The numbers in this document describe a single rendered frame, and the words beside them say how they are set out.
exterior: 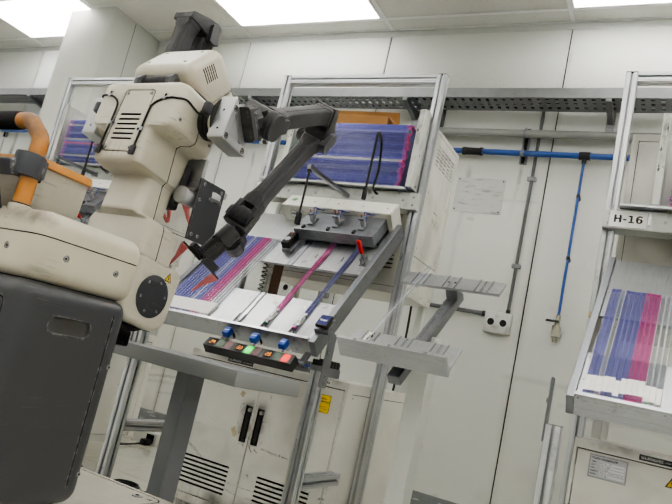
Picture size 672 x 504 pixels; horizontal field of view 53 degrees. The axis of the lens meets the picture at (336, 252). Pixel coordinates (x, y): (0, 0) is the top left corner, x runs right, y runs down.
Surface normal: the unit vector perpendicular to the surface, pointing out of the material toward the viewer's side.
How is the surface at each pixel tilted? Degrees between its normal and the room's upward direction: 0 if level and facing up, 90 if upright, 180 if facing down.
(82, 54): 90
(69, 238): 90
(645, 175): 90
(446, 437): 90
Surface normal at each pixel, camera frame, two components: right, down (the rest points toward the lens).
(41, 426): 0.87, 0.11
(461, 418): -0.43, -0.25
